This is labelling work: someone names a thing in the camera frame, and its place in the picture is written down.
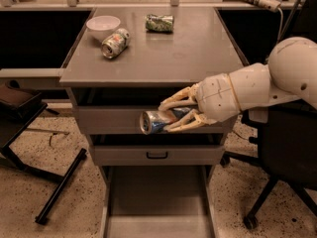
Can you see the grey drawer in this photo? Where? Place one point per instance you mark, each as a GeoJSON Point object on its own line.
{"type": "Point", "coordinates": [157, 202]}
{"type": "Point", "coordinates": [115, 110]}
{"type": "Point", "coordinates": [158, 149]}

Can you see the black chair on left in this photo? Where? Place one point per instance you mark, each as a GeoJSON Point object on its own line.
{"type": "Point", "coordinates": [19, 107]}

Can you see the top grey drawer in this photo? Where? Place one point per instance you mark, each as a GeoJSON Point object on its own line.
{"type": "Point", "coordinates": [115, 110]}

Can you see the blue silver redbull can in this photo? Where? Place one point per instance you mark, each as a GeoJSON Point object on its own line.
{"type": "Point", "coordinates": [153, 121]}

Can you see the green soda can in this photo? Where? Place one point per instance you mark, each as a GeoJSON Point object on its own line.
{"type": "Point", "coordinates": [160, 24]}

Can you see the black office chair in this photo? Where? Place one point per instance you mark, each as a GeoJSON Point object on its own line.
{"type": "Point", "coordinates": [287, 151]}

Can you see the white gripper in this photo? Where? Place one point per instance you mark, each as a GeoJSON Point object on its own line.
{"type": "Point", "coordinates": [216, 97]}

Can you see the white bowl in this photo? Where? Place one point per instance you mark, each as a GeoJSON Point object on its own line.
{"type": "Point", "coordinates": [101, 27]}

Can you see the middle grey drawer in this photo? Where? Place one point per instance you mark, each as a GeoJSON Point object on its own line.
{"type": "Point", "coordinates": [158, 149]}

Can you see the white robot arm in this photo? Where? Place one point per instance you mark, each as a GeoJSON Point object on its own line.
{"type": "Point", "coordinates": [289, 74]}

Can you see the grey drawer cabinet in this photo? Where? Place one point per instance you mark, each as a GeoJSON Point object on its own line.
{"type": "Point", "coordinates": [198, 47]}

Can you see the white orange soda can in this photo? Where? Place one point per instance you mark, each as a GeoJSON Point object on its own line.
{"type": "Point", "coordinates": [113, 45]}

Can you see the bottom grey drawer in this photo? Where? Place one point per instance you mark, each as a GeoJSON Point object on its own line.
{"type": "Point", "coordinates": [157, 202]}

